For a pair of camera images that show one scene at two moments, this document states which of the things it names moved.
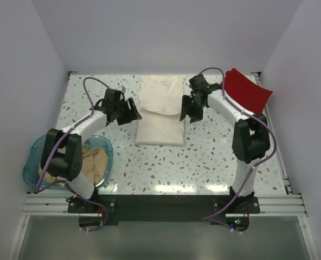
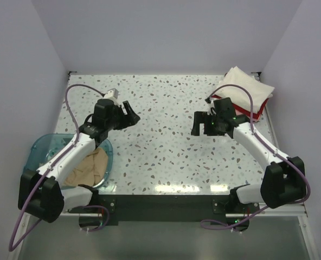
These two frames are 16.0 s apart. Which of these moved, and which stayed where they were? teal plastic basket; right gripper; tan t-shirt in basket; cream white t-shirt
Moved: right gripper; cream white t-shirt
Stayed: teal plastic basket; tan t-shirt in basket
